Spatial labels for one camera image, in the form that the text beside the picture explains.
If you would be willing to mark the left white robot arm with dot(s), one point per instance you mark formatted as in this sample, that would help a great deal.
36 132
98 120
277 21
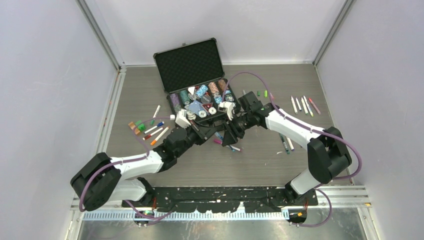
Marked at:
103 179

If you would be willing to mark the pink marker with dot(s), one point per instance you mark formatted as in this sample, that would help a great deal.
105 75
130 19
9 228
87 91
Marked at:
314 106

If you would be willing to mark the green cap white marker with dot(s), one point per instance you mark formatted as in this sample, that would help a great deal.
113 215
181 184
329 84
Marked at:
306 111

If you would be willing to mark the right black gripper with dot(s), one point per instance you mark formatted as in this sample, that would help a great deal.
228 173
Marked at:
229 138

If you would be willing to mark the green tip white marker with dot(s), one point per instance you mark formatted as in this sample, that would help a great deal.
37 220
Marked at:
155 115

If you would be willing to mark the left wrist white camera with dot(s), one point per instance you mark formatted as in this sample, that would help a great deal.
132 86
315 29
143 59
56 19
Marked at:
180 119

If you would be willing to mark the orange cap white marker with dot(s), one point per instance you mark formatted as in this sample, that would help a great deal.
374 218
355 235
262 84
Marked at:
159 136

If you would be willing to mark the lime green cap marker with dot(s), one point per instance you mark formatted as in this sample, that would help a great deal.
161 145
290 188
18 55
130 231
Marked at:
308 106

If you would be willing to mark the purple cap white marker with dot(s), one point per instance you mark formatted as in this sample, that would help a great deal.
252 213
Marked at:
290 144

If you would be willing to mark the black poker chip case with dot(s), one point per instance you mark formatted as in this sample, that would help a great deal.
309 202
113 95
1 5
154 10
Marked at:
195 65

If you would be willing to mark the dark green marker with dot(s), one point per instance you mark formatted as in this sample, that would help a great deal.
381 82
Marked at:
286 147

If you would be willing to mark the magenta cap white marker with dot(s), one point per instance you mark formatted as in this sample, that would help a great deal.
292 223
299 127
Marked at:
232 148

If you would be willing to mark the green toy block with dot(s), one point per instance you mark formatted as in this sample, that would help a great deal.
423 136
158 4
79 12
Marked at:
140 125

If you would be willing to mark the brown wooden block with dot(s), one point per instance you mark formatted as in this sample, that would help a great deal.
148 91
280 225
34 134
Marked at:
134 128

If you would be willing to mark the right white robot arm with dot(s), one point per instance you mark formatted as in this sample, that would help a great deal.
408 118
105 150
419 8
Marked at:
327 153

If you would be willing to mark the blue tip white marker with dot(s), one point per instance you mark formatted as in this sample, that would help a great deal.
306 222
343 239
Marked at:
154 127

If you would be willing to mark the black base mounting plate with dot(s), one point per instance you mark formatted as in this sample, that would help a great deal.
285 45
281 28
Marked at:
259 199

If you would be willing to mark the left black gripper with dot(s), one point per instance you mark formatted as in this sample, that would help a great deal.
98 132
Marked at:
202 132

